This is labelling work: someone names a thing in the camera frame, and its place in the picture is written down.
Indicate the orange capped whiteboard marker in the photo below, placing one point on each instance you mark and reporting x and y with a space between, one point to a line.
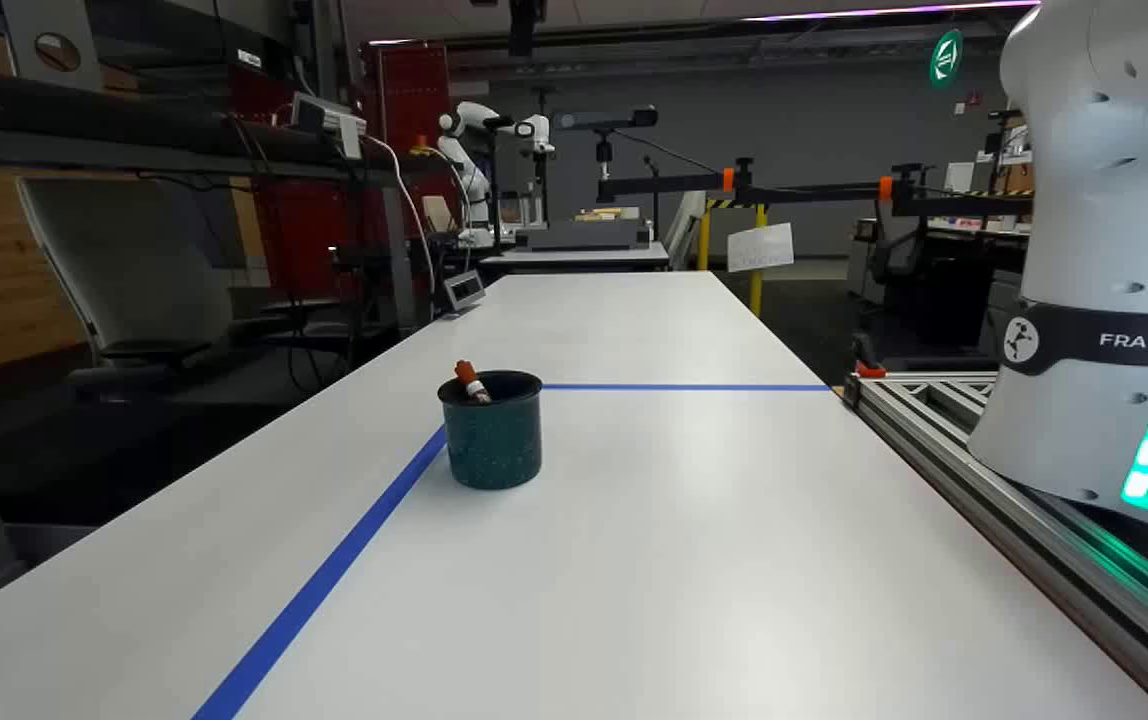
471 380

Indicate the dark green enamel cup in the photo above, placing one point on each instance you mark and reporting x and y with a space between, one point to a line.
494 442

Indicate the small white background robot arm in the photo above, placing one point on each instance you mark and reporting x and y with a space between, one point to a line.
471 167

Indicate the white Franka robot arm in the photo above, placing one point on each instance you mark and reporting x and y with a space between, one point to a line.
1107 202

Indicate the background white work table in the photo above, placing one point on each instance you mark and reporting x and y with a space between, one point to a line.
575 252

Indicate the short blue tape strip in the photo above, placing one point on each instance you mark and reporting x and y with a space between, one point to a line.
684 390

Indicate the small grey display box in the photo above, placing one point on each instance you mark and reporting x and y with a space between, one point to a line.
461 286

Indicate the white paper sign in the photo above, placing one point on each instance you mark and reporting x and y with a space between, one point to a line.
760 244

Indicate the red cabinet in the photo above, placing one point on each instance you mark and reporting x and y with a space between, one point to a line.
408 92

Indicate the white power box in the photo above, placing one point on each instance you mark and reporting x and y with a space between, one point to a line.
335 127

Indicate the long blue tape strip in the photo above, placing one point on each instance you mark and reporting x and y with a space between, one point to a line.
316 587

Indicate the round green lit sign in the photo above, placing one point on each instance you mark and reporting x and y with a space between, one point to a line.
945 56

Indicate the dark metal shelf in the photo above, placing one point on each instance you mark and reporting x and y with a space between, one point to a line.
134 145

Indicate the yellow post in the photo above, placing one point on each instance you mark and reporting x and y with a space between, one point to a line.
756 286
701 242

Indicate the black bar camera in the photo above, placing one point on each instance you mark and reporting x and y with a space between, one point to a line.
609 119

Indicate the orange black rail clamp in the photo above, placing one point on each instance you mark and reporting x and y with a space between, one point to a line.
865 364

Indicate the aluminium extrusion mounting rail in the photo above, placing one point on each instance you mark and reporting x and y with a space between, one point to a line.
998 467

